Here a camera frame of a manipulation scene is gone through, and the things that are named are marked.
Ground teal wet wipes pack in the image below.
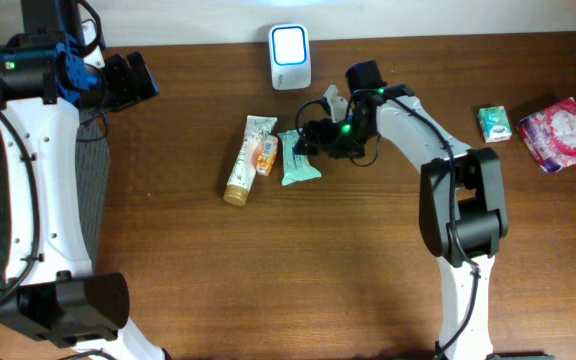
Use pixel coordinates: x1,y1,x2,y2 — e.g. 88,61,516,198
278,130,322,186

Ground small orange packet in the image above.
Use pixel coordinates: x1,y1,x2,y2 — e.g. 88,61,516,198
255,135,279,176

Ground white cream tube gold cap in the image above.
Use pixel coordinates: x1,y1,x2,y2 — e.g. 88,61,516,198
223,115,277,206

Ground small teal tissue pack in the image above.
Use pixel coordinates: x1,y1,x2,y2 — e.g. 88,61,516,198
477,106,512,143

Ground red purple tissue pack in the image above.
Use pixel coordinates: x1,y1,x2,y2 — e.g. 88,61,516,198
517,97,576,173

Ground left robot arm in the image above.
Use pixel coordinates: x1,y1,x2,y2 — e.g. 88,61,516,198
0,0,168,360

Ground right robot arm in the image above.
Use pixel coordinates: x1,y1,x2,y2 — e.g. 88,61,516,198
295,61,509,359

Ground white barcode scanner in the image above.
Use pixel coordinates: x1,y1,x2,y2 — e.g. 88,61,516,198
268,24,312,91

